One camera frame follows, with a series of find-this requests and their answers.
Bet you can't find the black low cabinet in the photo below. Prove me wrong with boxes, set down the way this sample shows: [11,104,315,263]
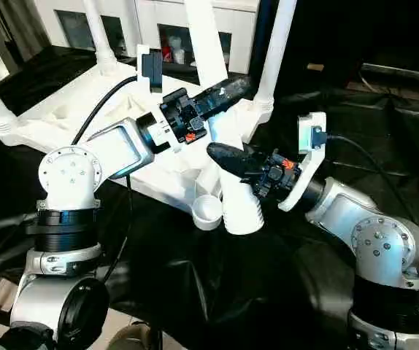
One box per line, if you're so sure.
[264,0,419,99]

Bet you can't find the white display cabinet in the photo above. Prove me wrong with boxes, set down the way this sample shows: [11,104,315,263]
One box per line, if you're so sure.
[31,0,263,78]

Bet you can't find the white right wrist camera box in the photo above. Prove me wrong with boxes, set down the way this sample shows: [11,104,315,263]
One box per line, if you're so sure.
[277,111,329,214]

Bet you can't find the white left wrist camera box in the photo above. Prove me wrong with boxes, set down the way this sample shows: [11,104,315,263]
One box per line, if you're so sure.
[135,44,175,155]

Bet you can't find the white plastic table top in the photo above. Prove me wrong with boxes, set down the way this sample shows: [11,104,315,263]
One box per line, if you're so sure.
[0,61,277,233]

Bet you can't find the grey left robot leg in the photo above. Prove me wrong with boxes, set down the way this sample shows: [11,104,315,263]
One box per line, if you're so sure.
[109,321,163,350]

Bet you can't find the black work mat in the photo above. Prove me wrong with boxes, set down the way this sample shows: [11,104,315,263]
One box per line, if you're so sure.
[0,45,419,350]

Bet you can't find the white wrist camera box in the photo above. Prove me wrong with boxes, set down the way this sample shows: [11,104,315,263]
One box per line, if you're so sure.
[135,44,175,155]
[277,111,329,214]

